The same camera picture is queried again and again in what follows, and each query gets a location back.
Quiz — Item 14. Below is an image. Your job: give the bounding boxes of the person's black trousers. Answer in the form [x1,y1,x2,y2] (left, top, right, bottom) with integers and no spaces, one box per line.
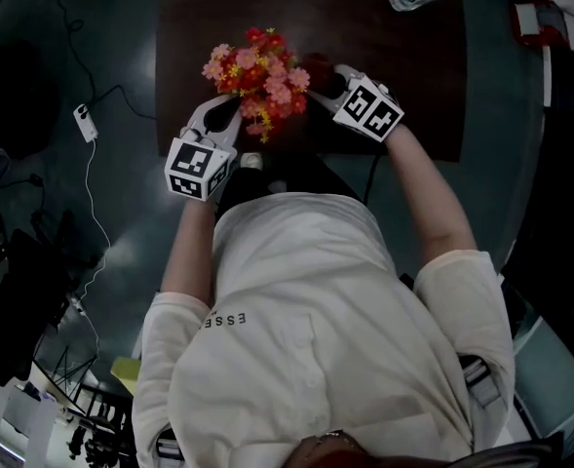
[215,156,366,224]

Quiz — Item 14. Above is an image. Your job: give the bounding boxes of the white power cable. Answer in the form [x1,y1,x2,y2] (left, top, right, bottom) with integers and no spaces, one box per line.
[69,138,113,360]

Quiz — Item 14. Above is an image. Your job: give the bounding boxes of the grey harness strap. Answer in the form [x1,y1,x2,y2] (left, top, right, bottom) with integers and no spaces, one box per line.
[154,429,185,465]
[459,353,505,408]

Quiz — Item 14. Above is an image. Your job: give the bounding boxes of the dark brown wooden table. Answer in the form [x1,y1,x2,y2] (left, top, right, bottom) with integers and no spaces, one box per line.
[155,0,468,163]

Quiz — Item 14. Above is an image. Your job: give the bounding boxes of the yellow-green seat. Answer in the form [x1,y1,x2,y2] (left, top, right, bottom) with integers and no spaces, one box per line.
[110,356,142,397]

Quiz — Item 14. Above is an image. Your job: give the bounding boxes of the white power strip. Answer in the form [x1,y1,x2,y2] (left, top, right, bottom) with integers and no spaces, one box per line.
[72,103,99,143]

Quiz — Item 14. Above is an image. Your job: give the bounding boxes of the dark red wiping cloth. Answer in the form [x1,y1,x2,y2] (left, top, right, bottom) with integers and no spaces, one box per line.
[301,52,339,98]

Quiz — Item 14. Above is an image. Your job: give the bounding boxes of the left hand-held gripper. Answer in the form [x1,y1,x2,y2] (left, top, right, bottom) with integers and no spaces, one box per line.
[164,95,245,204]

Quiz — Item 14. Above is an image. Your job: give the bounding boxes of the black floor cable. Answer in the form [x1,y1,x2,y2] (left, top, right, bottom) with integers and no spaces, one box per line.
[47,0,159,122]

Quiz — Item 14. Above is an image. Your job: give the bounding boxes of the person's right forearm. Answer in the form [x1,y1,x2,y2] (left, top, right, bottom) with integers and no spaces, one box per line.
[386,124,478,265]

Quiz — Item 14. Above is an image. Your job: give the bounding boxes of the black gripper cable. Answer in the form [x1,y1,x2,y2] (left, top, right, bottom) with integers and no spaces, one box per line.
[362,152,383,205]

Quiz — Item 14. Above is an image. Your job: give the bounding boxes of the person's left forearm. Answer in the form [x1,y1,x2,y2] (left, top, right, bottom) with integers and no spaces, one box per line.
[159,197,219,307]

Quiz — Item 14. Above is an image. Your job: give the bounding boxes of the red and white box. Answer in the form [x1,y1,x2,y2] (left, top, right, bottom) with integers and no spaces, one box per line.
[510,0,574,56]

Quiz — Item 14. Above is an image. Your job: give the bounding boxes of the flower pot with pink flowers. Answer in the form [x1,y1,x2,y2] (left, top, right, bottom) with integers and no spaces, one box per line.
[201,26,312,144]

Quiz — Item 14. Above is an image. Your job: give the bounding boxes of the person in white shirt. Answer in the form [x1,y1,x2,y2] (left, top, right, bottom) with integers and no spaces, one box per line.
[131,191,517,468]

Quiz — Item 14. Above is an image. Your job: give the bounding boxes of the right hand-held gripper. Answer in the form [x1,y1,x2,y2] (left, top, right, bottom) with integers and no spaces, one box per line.
[307,63,406,144]

